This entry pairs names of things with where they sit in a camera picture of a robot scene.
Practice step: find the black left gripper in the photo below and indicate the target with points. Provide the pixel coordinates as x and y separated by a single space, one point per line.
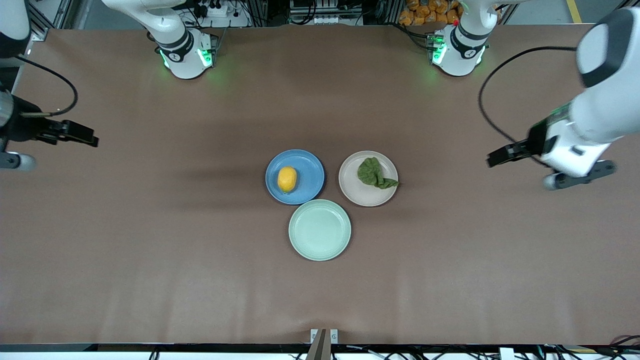
535 138

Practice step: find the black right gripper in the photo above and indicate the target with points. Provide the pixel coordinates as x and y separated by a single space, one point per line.
25 125

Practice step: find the green lettuce leaf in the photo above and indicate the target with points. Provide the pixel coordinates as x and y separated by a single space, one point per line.
371 172

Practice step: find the yellow lemon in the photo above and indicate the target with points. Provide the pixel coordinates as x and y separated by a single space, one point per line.
287 179

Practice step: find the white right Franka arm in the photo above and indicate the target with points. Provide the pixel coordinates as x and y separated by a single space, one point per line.
182 55

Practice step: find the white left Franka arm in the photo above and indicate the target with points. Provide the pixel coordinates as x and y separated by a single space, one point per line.
600 115

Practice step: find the beige plate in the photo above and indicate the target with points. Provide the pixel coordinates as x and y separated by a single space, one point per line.
362 192

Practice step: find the bag of orange items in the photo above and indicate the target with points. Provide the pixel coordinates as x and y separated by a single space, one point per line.
425 12

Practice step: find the white power strip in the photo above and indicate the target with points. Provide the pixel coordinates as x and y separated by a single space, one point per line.
215 9

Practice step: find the blue plate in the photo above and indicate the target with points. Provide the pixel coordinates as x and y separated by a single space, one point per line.
307 175

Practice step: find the light green plate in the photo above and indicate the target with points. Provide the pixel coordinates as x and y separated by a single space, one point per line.
319 230

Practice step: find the brown table cover mat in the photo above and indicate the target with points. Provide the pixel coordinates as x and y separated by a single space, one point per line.
320 300

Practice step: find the aluminium frame profile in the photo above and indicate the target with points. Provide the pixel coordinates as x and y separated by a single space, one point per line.
42 20

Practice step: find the metal bracket at table edge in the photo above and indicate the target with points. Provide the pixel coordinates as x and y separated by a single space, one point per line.
324 342

